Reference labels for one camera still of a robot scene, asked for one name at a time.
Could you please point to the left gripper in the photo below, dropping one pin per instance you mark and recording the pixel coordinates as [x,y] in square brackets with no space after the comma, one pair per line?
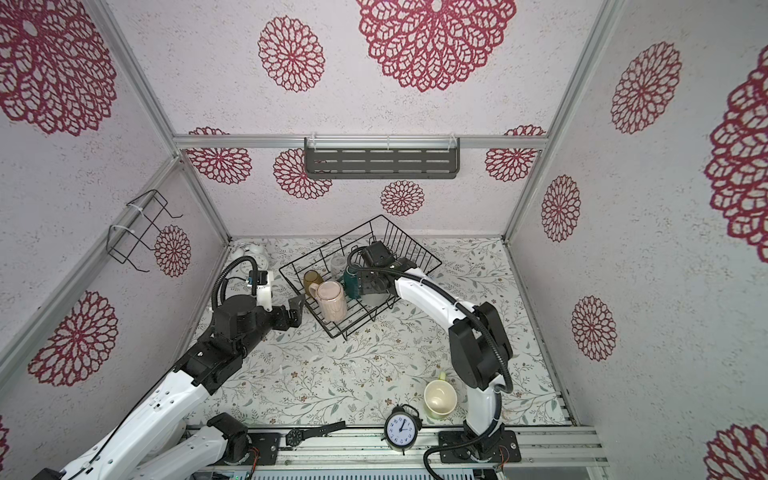
[284,322]

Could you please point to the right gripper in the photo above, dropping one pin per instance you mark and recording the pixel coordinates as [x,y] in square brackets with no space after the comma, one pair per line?
[370,283]

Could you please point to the dark green mug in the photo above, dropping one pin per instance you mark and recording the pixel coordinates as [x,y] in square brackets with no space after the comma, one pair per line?
[351,283]

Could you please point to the clear glass cup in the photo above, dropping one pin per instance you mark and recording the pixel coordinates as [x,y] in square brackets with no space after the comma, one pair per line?
[337,266]

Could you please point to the pink mug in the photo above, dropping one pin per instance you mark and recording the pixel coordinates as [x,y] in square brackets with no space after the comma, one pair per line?
[331,298]

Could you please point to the amber glass cup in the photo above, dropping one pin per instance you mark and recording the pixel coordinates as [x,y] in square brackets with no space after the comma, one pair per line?
[312,279]

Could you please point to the light green mug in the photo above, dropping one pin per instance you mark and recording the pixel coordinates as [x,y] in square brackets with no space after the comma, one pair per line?
[440,398]

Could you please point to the cream cup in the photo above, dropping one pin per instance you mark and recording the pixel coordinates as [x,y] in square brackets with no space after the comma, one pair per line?
[374,300]

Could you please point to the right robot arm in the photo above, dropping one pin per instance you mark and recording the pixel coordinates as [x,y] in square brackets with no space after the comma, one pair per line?
[479,347]

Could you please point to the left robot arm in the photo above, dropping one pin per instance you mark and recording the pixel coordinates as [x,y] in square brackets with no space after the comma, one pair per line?
[140,446]

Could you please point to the black wristwatch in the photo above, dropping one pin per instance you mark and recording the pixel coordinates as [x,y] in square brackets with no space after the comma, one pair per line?
[297,436]

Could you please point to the black alarm clock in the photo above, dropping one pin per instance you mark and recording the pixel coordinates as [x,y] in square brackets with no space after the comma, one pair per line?
[402,427]

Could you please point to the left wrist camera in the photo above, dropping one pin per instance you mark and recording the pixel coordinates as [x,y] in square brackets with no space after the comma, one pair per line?
[261,283]

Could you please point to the black wire dish rack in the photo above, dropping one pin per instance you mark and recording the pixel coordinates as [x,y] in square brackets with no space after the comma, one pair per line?
[351,259]

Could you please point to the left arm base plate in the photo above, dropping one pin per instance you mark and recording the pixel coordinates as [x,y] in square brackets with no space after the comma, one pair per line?
[261,448]

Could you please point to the grey wall shelf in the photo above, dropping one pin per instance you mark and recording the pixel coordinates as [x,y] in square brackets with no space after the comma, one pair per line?
[336,162]

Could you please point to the black wire wall basket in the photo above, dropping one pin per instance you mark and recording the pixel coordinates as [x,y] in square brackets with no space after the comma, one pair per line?
[123,240]

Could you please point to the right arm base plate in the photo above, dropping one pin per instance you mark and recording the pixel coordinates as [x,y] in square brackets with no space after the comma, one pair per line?
[500,447]

